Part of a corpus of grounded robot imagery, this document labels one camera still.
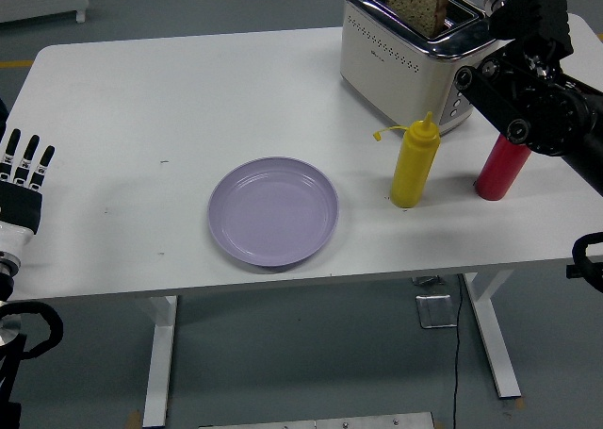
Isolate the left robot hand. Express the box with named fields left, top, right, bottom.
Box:
left=0, top=127, right=57, bottom=260

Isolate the brown bread slice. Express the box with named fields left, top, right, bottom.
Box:
left=386, top=0, right=450, bottom=39

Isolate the cream and chrome toaster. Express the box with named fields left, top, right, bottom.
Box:
left=339, top=0, right=500, bottom=137

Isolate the purple round plate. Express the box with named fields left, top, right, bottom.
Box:
left=207, top=156, right=341, bottom=269

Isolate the square metal floor plate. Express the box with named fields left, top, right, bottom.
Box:
left=415, top=294, right=459, bottom=330

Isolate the long metal floor plate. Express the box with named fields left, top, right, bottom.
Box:
left=197, top=410, right=437, bottom=429

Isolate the red squeeze bottle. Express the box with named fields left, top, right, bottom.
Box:
left=473, top=134, right=531, bottom=202

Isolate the white table leg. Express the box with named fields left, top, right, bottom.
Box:
left=464, top=271, right=523, bottom=400
left=141, top=295, right=180, bottom=428

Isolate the yellow squeeze bottle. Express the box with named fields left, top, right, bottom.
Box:
left=371, top=110, right=442, bottom=209

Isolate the black floor cable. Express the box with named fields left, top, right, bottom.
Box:
left=449, top=272, right=465, bottom=429

